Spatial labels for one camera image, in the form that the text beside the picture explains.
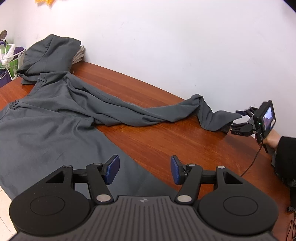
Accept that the dark grey hooded jacket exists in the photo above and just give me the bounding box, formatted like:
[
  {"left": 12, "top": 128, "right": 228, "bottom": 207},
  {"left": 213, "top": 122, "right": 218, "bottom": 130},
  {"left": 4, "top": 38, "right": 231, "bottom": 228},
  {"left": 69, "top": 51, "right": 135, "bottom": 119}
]
[{"left": 1, "top": 35, "right": 240, "bottom": 199}]

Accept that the person's right hand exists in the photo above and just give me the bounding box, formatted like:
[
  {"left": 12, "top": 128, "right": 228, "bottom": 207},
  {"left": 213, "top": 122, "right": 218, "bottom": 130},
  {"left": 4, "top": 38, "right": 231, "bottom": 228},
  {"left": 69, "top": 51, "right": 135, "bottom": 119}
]
[{"left": 263, "top": 130, "right": 281, "bottom": 150}]

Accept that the beige folded cloth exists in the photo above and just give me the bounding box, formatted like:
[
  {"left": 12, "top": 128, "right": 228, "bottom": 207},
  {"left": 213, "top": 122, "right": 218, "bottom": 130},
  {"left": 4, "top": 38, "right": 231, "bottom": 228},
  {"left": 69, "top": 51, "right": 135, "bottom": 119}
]
[{"left": 72, "top": 45, "right": 84, "bottom": 64}]

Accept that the orange bag pile upper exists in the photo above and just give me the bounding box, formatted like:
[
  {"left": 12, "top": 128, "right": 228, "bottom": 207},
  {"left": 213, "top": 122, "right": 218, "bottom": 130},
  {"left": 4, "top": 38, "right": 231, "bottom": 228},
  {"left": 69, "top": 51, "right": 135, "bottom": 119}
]
[{"left": 35, "top": 0, "right": 56, "bottom": 7}]

